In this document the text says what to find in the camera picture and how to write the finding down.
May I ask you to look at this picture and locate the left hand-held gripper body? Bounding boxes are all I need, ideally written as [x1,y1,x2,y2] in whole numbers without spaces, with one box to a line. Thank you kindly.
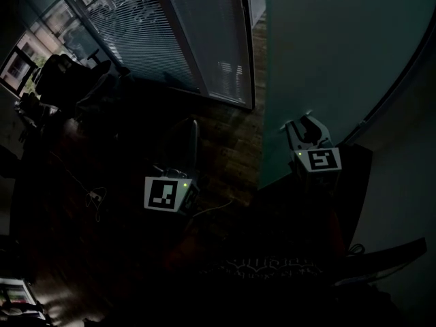
[143,168,201,216]

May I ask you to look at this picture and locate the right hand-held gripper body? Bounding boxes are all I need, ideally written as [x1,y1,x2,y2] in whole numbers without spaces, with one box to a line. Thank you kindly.
[288,138,343,192]

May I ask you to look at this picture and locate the frosted glass door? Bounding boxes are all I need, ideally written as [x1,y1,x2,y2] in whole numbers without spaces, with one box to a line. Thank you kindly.
[258,0,436,191]

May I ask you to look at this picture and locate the person's right forearm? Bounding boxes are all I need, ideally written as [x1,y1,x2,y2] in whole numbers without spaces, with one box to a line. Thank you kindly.
[320,191,347,257]

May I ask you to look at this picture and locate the person's left forearm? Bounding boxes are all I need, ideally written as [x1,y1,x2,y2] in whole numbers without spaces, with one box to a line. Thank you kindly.
[162,213,208,272]

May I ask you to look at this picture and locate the window blinds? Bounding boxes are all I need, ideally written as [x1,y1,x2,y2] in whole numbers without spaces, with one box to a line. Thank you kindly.
[69,0,255,106]

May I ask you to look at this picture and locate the person's patterned clothing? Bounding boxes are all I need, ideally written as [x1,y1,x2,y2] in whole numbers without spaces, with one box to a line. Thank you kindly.
[200,255,324,281]

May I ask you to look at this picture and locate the black office chair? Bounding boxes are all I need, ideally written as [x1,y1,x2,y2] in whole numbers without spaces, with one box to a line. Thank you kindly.
[33,48,132,122]

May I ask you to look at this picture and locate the storage shelf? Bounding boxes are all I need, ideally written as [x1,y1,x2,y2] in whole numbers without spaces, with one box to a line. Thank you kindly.
[0,277,47,323]

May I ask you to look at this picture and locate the pale cable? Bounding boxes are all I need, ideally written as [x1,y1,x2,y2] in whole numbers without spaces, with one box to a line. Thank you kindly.
[190,198,234,221]

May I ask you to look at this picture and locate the thin white cable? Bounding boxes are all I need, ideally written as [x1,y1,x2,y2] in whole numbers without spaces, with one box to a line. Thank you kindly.
[50,151,108,223]

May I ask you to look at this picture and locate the black cable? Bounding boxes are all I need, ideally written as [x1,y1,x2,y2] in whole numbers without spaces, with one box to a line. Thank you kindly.
[346,243,367,258]

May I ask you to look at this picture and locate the dark window frame post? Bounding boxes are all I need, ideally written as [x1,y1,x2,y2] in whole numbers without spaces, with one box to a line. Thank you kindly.
[236,0,256,110]

